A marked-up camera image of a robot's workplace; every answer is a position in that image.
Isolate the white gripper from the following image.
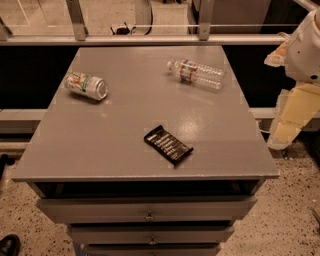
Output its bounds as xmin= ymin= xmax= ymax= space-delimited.
xmin=264 ymin=8 xmax=320 ymax=150

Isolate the black rxbar chocolate wrapper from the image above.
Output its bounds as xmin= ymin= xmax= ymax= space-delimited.
xmin=144 ymin=125 xmax=193 ymax=166

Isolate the bottom grey drawer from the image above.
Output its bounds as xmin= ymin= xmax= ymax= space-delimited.
xmin=85 ymin=244 xmax=221 ymax=256

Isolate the middle grey drawer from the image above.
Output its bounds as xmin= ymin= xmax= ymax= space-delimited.
xmin=68 ymin=225 xmax=234 ymax=245

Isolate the black shoe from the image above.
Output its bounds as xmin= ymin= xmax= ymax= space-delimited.
xmin=0 ymin=234 xmax=20 ymax=256

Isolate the clear plastic water bottle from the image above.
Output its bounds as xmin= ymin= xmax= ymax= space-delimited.
xmin=167 ymin=59 xmax=224 ymax=90

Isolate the white cable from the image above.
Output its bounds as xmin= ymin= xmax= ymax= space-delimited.
xmin=256 ymin=120 xmax=272 ymax=135

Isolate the black object behind glass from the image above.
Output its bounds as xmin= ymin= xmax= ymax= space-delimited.
xmin=110 ymin=23 xmax=136 ymax=35

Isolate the silver green soda can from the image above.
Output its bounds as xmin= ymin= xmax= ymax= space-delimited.
xmin=64 ymin=72 xmax=108 ymax=101

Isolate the top grey drawer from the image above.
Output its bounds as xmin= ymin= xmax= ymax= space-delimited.
xmin=37 ymin=196 xmax=257 ymax=224

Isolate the grey drawer cabinet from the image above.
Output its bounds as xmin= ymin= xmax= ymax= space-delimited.
xmin=11 ymin=45 xmax=281 ymax=256

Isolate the metal window railing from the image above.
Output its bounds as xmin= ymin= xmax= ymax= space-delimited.
xmin=0 ymin=0 xmax=320 ymax=47

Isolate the grey drawer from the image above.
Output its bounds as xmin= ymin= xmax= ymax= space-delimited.
xmin=68 ymin=225 xmax=234 ymax=245
xmin=37 ymin=196 xmax=257 ymax=224
xmin=85 ymin=244 xmax=221 ymax=256

